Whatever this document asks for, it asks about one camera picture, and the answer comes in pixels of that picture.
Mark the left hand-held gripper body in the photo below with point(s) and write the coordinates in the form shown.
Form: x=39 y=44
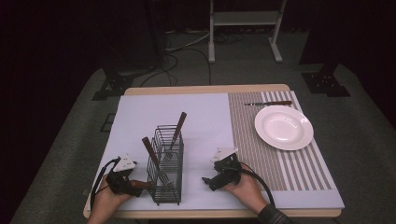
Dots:
x=120 y=182

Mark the white metal stand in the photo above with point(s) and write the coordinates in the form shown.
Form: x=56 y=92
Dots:
x=243 y=18

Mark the person's left hand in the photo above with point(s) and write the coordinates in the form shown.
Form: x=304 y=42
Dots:
x=106 y=200

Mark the dark floor hatch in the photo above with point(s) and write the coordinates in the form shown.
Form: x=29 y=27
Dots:
x=108 y=123

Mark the striped placemat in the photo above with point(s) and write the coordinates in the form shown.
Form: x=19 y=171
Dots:
x=249 y=140

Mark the white plate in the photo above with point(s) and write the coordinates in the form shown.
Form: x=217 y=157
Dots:
x=283 y=127

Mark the black stand base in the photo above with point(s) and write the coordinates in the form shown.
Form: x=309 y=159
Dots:
x=115 y=84
x=325 y=84

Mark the white board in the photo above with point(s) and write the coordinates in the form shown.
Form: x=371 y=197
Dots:
x=199 y=105

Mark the person's right hand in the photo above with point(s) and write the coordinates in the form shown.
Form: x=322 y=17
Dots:
x=246 y=189

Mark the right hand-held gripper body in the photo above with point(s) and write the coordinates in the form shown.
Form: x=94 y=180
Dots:
x=225 y=171

